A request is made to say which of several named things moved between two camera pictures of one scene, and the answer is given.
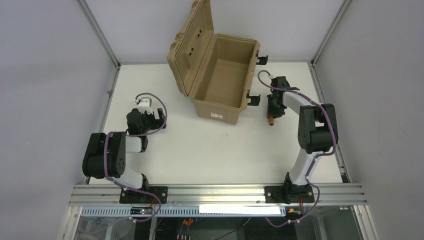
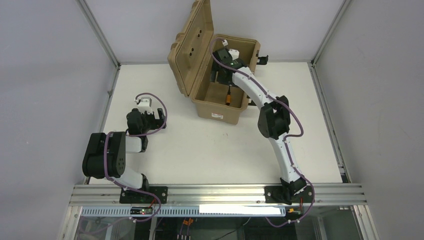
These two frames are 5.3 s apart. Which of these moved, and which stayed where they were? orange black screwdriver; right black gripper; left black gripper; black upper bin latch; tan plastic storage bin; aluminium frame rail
Moved: right black gripper; orange black screwdriver
Stayed: black upper bin latch; left black gripper; tan plastic storage bin; aluminium frame rail
